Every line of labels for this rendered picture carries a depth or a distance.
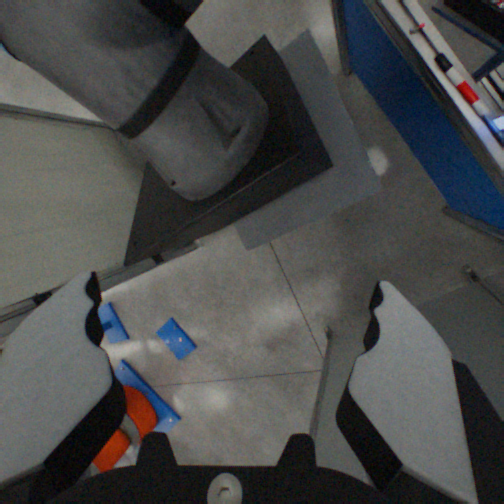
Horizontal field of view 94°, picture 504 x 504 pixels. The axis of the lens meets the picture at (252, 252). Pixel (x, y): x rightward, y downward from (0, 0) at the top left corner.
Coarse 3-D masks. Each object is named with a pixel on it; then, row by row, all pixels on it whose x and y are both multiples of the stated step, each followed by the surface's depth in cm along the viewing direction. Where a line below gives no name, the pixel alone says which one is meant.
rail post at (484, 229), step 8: (448, 208) 118; (448, 216) 115; (456, 216) 101; (464, 216) 96; (464, 224) 98; (472, 224) 87; (480, 224) 82; (480, 232) 84; (488, 232) 77; (496, 232) 72; (496, 240) 74
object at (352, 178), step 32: (288, 64) 43; (320, 64) 41; (320, 96) 42; (320, 128) 44; (352, 128) 42; (352, 160) 43; (288, 192) 49; (320, 192) 47; (352, 192) 45; (256, 224) 54; (288, 224) 51
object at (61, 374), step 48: (96, 288) 11; (48, 336) 7; (96, 336) 9; (0, 384) 6; (48, 384) 6; (96, 384) 6; (0, 432) 5; (48, 432) 5; (96, 432) 6; (0, 480) 4
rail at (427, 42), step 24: (384, 0) 45; (408, 0) 44; (384, 24) 50; (408, 24) 45; (432, 24) 44; (408, 48) 48; (432, 48) 46; (432, 72) 46; (432, 96) 52; (456, 96) 45; (480, 96) 44; (456, 120) 49; (480, 120) 45; (480, 144) 47
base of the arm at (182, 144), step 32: (192, 64) 20; (160, 96) 20; (192, 96) 21; (224, 96) 22; (256, 96) 25; (128, 128) 22; (160, 128) 22; (192, 128) 22; (224, 128) 24; (256, 128) 24; (160, 160) 24; (192, 160) 23; (224, 160) 24; (192, 192) 27
